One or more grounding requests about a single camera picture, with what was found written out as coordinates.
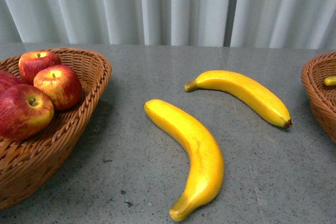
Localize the large yellow banana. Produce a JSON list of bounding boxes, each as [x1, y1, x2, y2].
[[144, 99, 225, 221]]

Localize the red apple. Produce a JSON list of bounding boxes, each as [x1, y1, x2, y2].
[[18, 51, 61, 84], [33, 65, 82, 111], [1, 84, 54, 141], [0, 70, 26, 93]]

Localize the white pleated curtain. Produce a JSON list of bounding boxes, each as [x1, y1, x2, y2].
[[1, 0, 335, 49]]

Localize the right brown wicker basket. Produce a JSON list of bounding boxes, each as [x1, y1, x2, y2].
[[301, 52, 335, 141]]

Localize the brown wicker basket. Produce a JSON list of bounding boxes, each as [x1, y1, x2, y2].
[[301, 52, 335, 141], [1, 47, 112, 210]]

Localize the left brown wicker basket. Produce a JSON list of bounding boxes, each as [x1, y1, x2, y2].
[[1, 47, 112, 210]]

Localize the yellow banana in basket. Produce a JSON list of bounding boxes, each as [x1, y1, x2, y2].
[[323, 75, 336, 86]]

